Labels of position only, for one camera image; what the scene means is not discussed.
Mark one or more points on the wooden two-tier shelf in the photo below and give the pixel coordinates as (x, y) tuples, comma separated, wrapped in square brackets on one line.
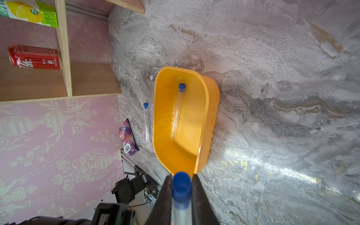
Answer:
[(73, 79)]

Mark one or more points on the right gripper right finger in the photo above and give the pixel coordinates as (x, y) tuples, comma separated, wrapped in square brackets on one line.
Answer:
[(202, 212)]

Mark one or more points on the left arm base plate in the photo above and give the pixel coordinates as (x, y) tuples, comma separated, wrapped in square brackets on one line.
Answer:
[(151, 185)]

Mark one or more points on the red cola can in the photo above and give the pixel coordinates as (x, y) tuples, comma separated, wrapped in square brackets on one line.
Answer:
[(31, 57)]

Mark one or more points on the purple tissue pack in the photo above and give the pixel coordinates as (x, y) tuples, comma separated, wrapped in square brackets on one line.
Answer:
[(127, 139)]

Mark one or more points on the green white juice carton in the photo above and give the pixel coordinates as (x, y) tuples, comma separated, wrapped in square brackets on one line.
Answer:
[(38, 12)]

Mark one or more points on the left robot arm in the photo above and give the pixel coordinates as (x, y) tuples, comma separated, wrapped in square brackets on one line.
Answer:
[(106, 213)]

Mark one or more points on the test tube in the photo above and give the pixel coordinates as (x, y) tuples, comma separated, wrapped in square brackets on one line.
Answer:
[(178, 109), (146, 122), (181, 199)]

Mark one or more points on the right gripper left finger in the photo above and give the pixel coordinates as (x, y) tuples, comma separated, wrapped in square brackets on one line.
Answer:
[(161, 213)]

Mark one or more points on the yellow plastic basin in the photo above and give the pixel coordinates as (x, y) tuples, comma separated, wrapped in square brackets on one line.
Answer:
[(189, 150)]

